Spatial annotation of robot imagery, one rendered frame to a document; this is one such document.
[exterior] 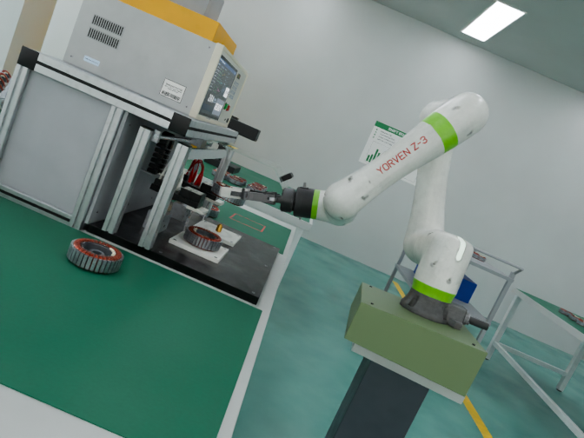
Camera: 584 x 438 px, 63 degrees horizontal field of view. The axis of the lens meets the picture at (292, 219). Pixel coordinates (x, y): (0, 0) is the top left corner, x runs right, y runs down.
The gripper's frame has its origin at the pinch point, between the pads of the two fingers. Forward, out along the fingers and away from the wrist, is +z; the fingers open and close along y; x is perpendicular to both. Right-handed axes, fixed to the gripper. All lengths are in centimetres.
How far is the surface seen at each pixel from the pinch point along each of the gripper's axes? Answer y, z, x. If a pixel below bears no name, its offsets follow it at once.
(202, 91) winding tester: 21.0, 6.6, -26.2
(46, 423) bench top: 96, -2, 25
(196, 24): -325, 123, -142
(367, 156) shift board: -522, -75, -50
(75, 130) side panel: 33.3, 33.2, -10.9
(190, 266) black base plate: 28.8, 1.5, 19.0
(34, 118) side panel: 34, 44, -12
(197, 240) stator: 15.9, 4.0, 14.1
